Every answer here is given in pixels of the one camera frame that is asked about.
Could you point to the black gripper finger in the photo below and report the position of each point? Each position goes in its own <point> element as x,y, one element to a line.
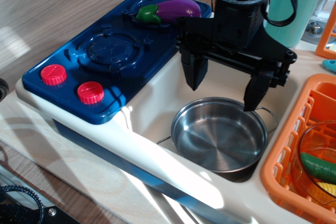
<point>257,89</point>
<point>194,65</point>

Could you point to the black round object left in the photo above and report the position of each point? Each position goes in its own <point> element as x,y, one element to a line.
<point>4,89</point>

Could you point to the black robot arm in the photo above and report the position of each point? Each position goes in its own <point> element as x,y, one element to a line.
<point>235,37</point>

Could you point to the orange dish rack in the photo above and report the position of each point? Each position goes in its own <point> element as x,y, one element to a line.
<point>316,102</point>

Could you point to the cream toy sink unit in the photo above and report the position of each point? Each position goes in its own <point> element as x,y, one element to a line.
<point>134,137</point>

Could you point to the red stove knob left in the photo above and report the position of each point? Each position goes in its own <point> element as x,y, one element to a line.
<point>53,75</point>

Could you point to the black bracket with screw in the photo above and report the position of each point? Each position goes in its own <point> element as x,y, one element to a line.
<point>54,215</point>

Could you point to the red stove knob right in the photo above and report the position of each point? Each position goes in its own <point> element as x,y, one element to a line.
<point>90,92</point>

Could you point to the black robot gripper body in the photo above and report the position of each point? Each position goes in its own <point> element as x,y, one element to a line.
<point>236,37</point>

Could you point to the blue toy stove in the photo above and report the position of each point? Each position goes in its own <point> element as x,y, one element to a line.
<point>117,51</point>

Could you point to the red stove knob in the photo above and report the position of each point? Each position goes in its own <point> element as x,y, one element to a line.
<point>53,75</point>
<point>90,92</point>

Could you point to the clear orange bowl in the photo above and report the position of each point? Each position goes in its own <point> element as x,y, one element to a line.
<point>317,140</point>

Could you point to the orange plastic frame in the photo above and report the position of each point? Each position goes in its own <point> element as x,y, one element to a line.
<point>328,33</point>

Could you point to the yellow toy corn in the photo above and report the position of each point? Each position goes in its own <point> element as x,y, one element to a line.
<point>326,190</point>

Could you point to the green toy vegetable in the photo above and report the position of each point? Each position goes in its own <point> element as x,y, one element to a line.
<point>318,168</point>

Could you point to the purple toy eggplant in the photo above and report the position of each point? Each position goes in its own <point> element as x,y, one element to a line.
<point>168,11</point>

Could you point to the teal plastic cup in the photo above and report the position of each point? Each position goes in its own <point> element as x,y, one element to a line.
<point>280,10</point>

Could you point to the metal pot background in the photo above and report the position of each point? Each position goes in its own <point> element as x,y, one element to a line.
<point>316,25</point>

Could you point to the teal utensil handle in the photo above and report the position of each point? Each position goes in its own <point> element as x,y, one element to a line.
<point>330,64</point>

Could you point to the stainless steel pan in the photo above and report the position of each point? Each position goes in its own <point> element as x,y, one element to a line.
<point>219,135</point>

